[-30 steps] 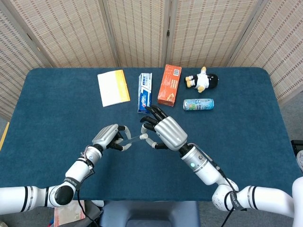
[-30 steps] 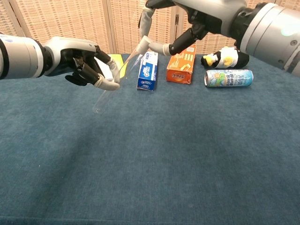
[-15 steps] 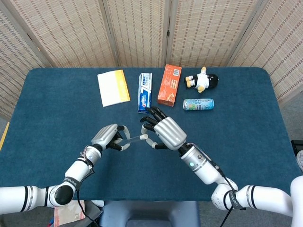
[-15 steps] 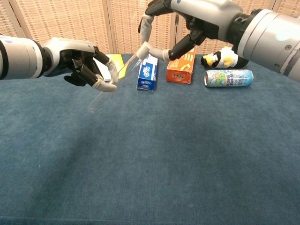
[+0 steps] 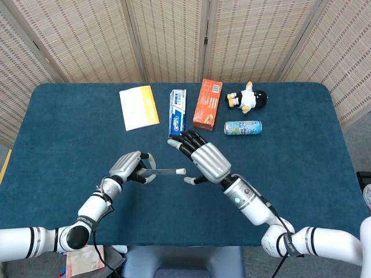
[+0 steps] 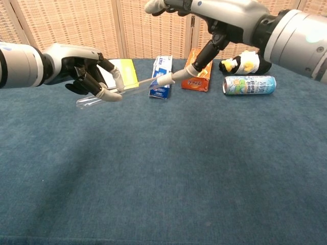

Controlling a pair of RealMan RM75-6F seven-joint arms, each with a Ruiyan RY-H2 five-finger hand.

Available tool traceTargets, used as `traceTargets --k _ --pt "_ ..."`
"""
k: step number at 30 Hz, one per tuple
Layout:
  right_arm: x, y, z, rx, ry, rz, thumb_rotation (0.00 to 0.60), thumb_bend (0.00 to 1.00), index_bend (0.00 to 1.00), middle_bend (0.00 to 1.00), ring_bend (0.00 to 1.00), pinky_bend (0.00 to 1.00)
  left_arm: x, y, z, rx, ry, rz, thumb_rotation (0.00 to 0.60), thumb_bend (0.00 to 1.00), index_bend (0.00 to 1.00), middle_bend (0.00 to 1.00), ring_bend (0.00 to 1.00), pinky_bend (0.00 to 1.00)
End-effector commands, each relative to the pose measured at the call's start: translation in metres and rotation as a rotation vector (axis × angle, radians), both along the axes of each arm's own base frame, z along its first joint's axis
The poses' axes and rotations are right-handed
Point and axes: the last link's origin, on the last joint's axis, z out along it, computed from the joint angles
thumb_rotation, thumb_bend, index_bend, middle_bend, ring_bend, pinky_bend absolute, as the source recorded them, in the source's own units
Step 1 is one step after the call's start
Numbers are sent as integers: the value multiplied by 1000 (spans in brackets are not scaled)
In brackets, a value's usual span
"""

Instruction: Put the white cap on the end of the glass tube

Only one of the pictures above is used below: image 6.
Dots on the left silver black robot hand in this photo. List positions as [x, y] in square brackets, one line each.
[66, 54]

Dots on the blue white toothpaste box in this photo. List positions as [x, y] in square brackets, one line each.
[159, 93]

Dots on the small white cap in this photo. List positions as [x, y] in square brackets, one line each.
[164, 79]

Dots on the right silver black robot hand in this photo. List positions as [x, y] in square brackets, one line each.
[230, 15]

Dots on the black screen hinge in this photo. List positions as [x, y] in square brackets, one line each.
[193, 23]

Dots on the black white penguin plush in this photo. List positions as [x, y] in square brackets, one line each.
[242, 65]

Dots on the woven bamboo folding screen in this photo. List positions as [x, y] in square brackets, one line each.
[76, 25]

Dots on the white and yellow notepad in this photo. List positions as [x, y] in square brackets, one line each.
[127, 71]

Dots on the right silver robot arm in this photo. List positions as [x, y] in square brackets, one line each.
[293, 38]

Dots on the blue velvet tablecloth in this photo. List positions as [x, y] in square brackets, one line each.
[163, 166]

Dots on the orange cardboard box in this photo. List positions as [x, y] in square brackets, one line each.
[194, 83]

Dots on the clear glass test tube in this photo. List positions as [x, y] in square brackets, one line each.
[87, 103]

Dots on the light blue drink can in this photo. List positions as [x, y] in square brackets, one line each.
[250, 85]

